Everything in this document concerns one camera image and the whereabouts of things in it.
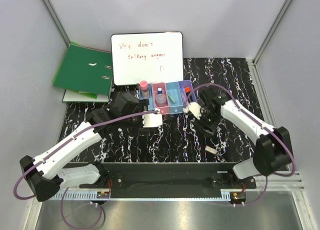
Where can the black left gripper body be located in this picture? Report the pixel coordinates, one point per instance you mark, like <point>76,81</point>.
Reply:
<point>136,123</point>

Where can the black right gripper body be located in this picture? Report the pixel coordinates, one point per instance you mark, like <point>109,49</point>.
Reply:
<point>208,120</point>

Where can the light blue plastic bin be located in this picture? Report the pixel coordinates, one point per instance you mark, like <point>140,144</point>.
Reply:
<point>151,103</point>

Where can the pink capped glitter jar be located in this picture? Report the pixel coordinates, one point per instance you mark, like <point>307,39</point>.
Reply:
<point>144,90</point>

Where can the pink plastic bin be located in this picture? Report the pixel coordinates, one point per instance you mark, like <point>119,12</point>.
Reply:
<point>165,109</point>

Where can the clear round glitter container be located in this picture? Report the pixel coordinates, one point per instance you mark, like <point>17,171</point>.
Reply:
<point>161,100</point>

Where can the small blue capped bottle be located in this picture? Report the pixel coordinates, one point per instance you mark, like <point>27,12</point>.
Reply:
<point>159,91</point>

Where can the orange black highlighter marker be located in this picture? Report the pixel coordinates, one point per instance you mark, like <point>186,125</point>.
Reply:
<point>187,91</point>

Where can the white dry-erase board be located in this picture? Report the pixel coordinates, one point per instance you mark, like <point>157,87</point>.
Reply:
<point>154,57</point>

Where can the pink eraser bar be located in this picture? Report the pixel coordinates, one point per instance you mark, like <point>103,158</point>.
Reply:
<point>184,99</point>

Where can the purple plastic bin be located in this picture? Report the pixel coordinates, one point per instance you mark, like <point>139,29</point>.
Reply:
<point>183,90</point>

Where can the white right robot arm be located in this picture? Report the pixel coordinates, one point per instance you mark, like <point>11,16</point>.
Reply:
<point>273,148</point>

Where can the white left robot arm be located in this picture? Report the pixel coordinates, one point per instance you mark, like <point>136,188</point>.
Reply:
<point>46,174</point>

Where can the black marble pattern mat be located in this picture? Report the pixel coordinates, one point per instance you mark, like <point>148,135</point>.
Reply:
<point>177,140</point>

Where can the white small eraser block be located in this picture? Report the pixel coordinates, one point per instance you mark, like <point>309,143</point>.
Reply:
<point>211,150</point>

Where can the green white paper booklet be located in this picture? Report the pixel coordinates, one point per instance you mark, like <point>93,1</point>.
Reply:
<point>72,96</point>

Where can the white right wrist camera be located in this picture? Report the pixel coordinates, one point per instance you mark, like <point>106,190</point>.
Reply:
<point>194,108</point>

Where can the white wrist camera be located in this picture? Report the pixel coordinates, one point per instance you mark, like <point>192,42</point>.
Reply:
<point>152,120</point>
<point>194,108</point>

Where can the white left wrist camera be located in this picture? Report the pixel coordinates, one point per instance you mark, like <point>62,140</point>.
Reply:
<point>152,120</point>

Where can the green ring binder folder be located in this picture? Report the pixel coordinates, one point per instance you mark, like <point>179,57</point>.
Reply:
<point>86,70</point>

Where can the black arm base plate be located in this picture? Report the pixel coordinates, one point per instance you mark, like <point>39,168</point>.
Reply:
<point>170,181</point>

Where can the aluminium rail frame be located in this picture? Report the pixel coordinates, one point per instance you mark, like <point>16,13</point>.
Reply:
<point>272,205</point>

